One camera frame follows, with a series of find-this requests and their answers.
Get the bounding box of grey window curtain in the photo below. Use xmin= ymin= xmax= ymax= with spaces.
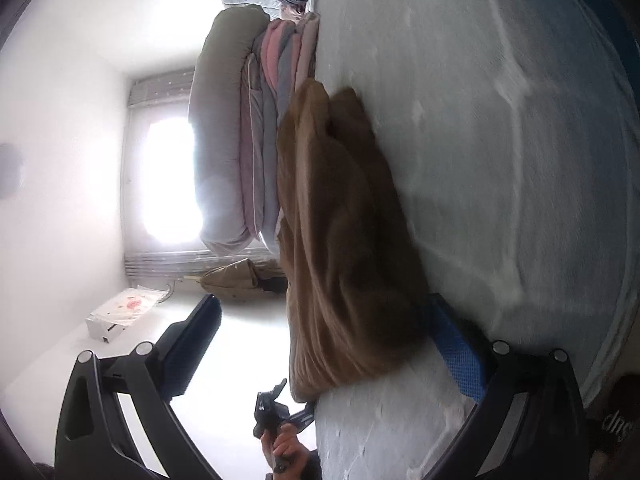
xmin=122 ymin=67 xmax=281 ymax=281

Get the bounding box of white bed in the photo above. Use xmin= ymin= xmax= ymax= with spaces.
xmin=305 ymin=0 xmax=631 ymax=480

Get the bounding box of bright window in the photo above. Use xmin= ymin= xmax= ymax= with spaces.
xmin=142 ymin=117 xmax=203 ymax=238

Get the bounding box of tan bag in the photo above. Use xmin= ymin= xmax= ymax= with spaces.
xmin=202 ymin=258 xmax=286 ymax=303

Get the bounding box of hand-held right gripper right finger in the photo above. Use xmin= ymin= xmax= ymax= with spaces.
xmin=422 ymin=292 xmax=591 ymax=480

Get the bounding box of grey-white rolled duvet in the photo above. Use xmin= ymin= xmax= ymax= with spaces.
xmin=189 ymin=4 xmax=273 ymax=253

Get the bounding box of brown coat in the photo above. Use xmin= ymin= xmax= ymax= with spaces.
xmin=276 ymin=80 xmax=436 ymax=403

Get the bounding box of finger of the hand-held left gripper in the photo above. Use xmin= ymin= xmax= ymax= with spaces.
xmin=285 ymin=402 xmax=316 ymax=429

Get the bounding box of white box with red print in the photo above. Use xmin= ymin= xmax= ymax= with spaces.
xmin=85 ymin=285 xmax=171 ymax=343

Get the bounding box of person's left hand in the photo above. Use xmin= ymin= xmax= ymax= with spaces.
xmin=260 ymin=422 xmax=303 ymax=473

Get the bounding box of person's dark printed clothing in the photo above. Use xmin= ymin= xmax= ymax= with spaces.
xmin=582 ymin=375 xmax=640 ymax=480

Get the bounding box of grey wall box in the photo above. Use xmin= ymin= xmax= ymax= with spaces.
xmin=0 ymin=142 xmax=23 ymax=198

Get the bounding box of pink and grey folded quilt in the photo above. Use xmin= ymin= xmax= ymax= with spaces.
xmin=240 ymin=12 xmax=321 ymax=256

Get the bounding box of person's left forearm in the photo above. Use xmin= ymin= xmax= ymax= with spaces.
xmin=292 ymin=449 xmax=323 ymax=480

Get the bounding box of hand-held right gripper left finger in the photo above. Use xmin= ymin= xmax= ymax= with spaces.
xmin=54 ymin=294 xmax=223 ymax=480

